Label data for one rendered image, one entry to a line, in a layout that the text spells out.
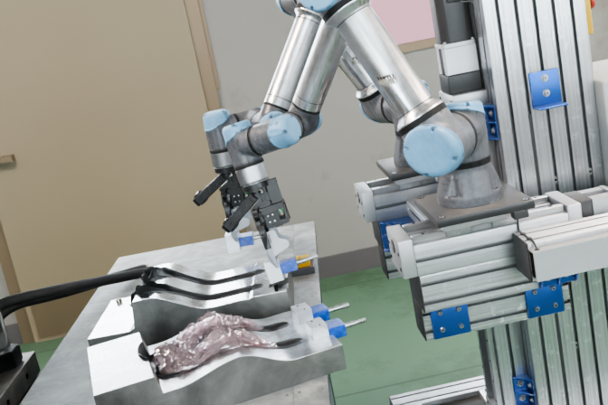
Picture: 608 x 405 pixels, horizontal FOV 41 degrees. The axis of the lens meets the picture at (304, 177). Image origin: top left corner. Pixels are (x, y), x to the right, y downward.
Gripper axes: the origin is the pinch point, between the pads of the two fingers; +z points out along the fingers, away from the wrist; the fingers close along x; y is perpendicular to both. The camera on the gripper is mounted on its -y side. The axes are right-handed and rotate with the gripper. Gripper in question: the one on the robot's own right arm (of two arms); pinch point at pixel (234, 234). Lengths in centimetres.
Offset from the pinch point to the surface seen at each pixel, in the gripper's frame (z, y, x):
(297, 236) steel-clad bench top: 15.1, 15.2, 37.5
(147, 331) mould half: 9.7, -20.8, -36.0
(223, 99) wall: -15, -18, 214
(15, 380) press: 17, -57, -33
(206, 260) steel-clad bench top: 15.0, -14.5, 29.2
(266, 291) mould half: 6.0, 9.2, -34.0
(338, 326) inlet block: 8, 25, -57
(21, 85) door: -44, -118, 200
